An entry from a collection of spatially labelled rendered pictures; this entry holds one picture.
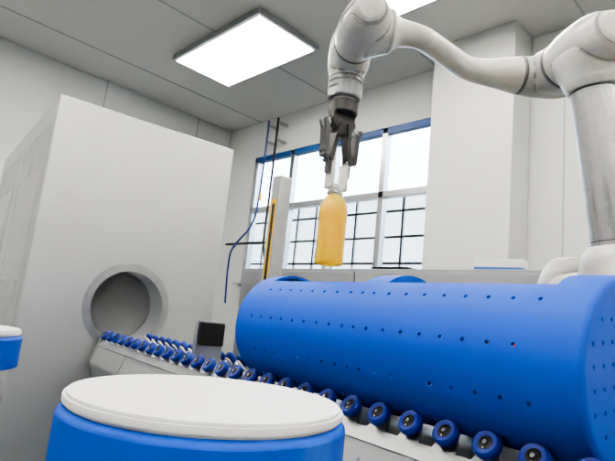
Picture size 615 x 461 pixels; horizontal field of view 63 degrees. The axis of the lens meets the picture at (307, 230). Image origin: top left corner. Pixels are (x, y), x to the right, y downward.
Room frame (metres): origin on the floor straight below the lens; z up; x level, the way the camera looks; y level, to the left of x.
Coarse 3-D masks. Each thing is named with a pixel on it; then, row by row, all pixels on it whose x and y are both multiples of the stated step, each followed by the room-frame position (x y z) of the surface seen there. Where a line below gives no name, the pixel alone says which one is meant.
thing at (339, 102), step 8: (336, 104) 1.20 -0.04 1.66; (344, 104) 1.19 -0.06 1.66; (352, 104) 1.20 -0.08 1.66; (336, 112) 1.20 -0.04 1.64; (344, 112) 1.20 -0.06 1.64; (352, 112) 1.20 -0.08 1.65; (336, 120) 1.20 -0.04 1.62; (344, 120) 1.22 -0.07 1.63; (352, 120) 1.24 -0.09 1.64; (336, 128) 1.21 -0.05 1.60; (344, 128) 1.22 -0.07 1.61; (352, 128) 1.24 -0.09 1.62; (344, 136) 1.24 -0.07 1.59
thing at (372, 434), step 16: (128, 352) 2.01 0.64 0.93; (144, 352) 1.92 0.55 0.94; (160, 368) 1.74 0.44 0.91; (176, 368) 1.67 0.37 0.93; (352, 432) 1.01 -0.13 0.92; (368, 432) 0.99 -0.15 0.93; (384, 432) 0.97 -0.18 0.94; (384, 448) 0.94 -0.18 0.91; (400, 448) 0.92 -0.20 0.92; (416, 448) 0.90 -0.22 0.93; (432, 448) 0.88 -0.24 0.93; (448, 448) 0.86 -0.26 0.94
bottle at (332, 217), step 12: (336, 192) 1.21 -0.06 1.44; (324, 204) 1.21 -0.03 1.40; (336, 204) 1.20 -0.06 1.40; (324, 216) 1.20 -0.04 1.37; (336, 216) 1.20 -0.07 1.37; (324, 228) 1.20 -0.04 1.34; (336, 228) 1.20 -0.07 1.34; (324, 240) 1.20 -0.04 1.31; (336, 240) 1.20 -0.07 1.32; (324, 252) 1.20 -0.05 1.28; (336, 252) 1.20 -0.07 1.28; (324, 264) 1.25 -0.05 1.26; (336, 264) 1.21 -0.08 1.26
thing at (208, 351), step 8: (200, 320) 1.72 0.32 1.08; (200, 328) 1.71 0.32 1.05; (208, 328) 1.72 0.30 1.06; (216, 328) 1.74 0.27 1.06; (224, 328) 1.76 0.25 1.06; (200, 336) 1.71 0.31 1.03; (208, 336) 1.72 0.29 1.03; (216, 336) 1.74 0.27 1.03; (192, 344) 1.74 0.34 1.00; (200, 344) 1.71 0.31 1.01; (208, 344) 1.73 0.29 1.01; (216, 344) 1.74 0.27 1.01; (192, 352) 1.73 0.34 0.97; (200, 352) 1.73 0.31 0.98; (208, 352) 1.75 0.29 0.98; (216, 352) 1.77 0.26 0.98; (216, 360) 1.77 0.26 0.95
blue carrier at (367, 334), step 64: (256, 320) 1.27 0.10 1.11; (320, 320) 1.08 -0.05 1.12; (384, 320) 0.94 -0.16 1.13; (448, 320) 0.84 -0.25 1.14; (512, 320) 0.75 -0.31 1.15; (576, 320) 0.68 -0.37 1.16; (320, 384) 1.13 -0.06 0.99; (384, 384) 0.95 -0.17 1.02; (448, 384) 0.83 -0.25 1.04; (512, 384) 0.74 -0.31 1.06; (576, 384) 0.67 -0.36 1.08; (512, 448) 0.84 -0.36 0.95; (576, 448) 0.71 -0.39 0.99
